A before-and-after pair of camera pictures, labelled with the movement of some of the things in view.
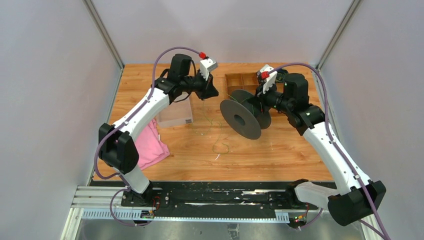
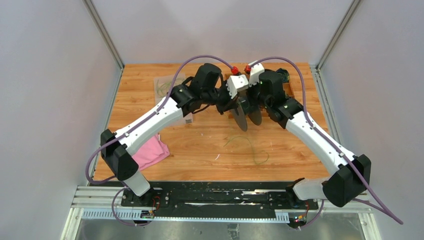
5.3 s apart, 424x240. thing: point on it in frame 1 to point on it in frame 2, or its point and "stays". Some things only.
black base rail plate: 212,196 stays
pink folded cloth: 150,149 stays
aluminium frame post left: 104,35 stays
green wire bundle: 219,136 to 252,149
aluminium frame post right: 317,72 stays
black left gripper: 208,90 to 229,104
